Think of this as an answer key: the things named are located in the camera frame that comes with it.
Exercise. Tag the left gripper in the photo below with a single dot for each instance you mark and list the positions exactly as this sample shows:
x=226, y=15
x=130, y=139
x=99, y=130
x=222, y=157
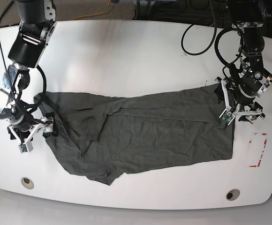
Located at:
x=249, y=110

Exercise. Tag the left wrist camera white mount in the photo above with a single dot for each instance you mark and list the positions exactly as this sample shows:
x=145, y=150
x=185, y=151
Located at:
x=230, y=113

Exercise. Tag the right table cable grommet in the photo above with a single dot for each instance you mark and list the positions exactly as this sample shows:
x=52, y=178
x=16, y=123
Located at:
x=232, y=194

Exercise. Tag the dark grey t-shirt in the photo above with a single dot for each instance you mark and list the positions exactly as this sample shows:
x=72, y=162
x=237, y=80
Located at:
x=102, y=138

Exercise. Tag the left table cable grommet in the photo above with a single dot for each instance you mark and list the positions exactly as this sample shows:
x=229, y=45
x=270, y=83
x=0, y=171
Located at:
x=27, y=183

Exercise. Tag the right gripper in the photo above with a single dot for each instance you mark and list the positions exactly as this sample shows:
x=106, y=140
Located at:
x=24, y=130

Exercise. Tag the table cable grommet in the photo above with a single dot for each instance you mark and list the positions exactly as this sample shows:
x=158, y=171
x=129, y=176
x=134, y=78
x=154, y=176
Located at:
x=232, y=194
x=27, y=183

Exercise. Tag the red tape rectangle marking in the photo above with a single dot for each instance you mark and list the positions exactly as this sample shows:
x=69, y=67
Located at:
x=256, y=149

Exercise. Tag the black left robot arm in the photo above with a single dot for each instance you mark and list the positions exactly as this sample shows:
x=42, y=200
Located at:
x=251, y=79

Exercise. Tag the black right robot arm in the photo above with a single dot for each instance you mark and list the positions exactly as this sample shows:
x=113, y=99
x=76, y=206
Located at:
x=38, y=21

